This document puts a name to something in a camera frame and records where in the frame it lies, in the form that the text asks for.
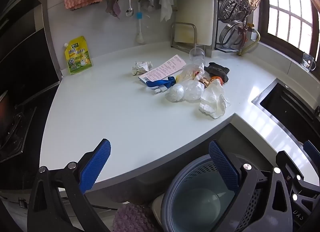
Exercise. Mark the white hanging cloth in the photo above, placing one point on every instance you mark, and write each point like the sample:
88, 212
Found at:
166, 4

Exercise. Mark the white plastic-wrapped ball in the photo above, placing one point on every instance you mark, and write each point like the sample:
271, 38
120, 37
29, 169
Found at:
174, 93

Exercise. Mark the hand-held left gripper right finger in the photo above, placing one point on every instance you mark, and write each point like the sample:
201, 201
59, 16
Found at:
223, 167

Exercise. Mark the glass mug on sill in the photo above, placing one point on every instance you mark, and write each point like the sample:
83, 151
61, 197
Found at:
308, 61

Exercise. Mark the grey perforated trash bin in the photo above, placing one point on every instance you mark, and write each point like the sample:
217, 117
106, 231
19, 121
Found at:
200, 204

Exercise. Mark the white cutting board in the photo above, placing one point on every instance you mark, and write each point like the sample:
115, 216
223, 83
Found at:
195, 9

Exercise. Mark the yellow seasoning pouch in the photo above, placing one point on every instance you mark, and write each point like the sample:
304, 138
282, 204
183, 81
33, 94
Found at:
77, 56

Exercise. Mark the black cloth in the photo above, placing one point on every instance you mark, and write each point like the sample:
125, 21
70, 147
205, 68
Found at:
218, 70

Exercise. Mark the hanging metal spoon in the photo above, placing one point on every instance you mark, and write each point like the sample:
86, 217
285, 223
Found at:
129, 2

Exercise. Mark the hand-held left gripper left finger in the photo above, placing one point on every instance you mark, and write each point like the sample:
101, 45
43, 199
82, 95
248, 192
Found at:
96, 165

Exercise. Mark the black kitchen sink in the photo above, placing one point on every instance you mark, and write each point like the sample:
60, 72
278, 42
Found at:
292, 108

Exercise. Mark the white tissue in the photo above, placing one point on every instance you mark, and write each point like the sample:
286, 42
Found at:
213, 102

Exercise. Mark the clear plastic wrap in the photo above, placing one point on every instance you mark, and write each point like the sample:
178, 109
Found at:
193, 90

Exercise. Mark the crumpled white paper ball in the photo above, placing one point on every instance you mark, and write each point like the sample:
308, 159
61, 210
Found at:
141, 68

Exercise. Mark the purple fuzzy mat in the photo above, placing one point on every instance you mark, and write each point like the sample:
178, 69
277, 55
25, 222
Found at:
132, 218

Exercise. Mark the metal steamer plate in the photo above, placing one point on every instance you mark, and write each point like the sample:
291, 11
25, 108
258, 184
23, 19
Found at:
240, 1

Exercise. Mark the printed snack wrapper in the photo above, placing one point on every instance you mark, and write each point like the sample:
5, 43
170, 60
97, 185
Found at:
204, 81

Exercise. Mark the clear plastic bag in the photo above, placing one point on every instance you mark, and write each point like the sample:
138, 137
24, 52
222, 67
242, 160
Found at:
191, 71

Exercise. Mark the clear plastic cup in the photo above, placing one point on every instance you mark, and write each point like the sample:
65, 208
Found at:
197, 55

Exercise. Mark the grey purple hanging rag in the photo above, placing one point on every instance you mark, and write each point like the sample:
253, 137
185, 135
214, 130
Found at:
113, 2

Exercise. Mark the metal strainer bowl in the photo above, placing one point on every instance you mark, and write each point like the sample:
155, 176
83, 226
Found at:
231, 33

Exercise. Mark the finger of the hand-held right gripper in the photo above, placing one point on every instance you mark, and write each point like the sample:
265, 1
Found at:
285, 162
312, 149

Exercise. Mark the metal cutting board holder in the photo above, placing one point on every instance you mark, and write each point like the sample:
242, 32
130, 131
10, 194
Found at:
183, 37

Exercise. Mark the black gas stove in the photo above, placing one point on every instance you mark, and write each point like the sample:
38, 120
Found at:
12, 126

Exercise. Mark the long printed paper receipt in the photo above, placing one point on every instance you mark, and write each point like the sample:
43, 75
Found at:
163, 70

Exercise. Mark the dark framed window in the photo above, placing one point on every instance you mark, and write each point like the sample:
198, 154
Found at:
292, 9

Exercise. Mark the small orange fruit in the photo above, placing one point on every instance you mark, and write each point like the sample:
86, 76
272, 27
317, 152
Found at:
216, 79

